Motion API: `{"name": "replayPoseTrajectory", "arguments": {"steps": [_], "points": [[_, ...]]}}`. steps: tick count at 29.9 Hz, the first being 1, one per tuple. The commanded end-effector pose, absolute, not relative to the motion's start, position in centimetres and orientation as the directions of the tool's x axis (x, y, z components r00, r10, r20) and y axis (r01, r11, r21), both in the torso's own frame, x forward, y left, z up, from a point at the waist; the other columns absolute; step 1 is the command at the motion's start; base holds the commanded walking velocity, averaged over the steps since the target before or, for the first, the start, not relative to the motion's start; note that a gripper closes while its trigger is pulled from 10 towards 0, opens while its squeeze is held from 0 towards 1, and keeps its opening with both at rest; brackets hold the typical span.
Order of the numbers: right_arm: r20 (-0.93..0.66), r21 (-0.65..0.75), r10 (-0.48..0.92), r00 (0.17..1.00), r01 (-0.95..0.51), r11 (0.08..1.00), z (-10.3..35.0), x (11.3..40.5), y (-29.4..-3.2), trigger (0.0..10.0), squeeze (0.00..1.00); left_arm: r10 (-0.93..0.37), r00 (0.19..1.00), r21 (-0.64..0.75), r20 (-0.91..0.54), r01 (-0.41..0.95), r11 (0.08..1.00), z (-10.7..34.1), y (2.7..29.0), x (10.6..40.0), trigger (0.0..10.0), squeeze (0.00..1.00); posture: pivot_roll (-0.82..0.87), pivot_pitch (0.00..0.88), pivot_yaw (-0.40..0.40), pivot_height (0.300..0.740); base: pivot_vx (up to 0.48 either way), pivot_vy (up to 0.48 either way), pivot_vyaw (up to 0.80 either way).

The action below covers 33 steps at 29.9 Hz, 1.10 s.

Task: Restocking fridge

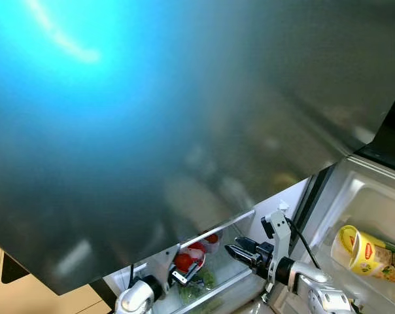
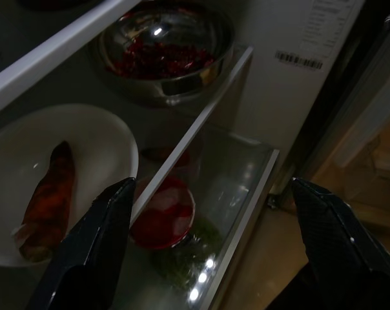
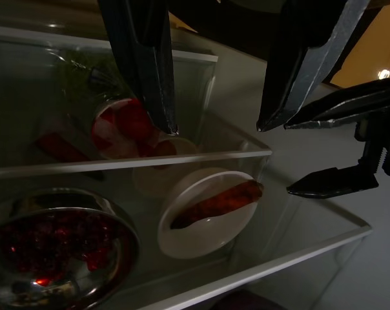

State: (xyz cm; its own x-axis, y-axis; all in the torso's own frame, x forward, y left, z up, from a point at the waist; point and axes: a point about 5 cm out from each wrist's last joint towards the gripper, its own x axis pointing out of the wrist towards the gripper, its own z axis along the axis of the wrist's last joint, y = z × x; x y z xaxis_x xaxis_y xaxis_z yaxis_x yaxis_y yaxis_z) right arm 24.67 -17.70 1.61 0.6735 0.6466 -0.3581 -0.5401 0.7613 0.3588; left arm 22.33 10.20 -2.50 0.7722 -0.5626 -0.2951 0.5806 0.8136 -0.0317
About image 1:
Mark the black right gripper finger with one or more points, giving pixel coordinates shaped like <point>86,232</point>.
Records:
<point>248,260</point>
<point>242,247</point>

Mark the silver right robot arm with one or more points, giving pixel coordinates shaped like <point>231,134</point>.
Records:
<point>315,291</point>

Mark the white-rimmed fridge shelf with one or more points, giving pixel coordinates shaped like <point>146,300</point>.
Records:
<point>217,229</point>

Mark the tub of red tomatoes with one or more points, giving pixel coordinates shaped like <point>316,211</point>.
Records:
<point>188,258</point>

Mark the green leafy vegetables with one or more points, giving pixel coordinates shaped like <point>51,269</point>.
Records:
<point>201,288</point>

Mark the small red food item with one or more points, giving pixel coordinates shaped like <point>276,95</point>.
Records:
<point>212,239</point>

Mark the yellow instant noodle cup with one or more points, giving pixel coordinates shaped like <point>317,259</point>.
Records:
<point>377,256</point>
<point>341,242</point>

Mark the black cooktop counter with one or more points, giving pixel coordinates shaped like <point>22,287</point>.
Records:
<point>392,131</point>

